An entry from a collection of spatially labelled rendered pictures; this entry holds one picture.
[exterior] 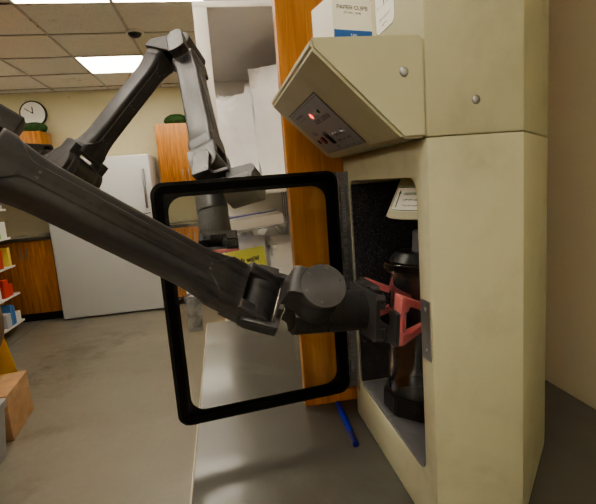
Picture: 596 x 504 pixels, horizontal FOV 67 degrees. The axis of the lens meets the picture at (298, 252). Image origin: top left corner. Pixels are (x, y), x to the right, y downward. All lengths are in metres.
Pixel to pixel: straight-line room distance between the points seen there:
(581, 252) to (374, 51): 0.63
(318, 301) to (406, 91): 0.25
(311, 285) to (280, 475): 0.33
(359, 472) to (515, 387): 0.28
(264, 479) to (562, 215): 0.72
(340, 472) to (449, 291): 0.36
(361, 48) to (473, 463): 0.47
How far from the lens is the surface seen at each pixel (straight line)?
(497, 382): 0.58
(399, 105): 0.48
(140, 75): 1.19
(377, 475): 0.75
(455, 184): 0.50
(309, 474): 0.75
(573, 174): 0.98
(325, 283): 0.54
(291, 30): 0.86
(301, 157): 0.83
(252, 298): 0.59
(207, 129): 0.92
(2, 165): 0.53
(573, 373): 1.06
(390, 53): 0.49
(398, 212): 0.61
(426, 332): 0.53
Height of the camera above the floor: 1.38
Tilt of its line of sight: 9 degrees down
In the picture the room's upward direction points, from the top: 4 degrees counter-clockwise
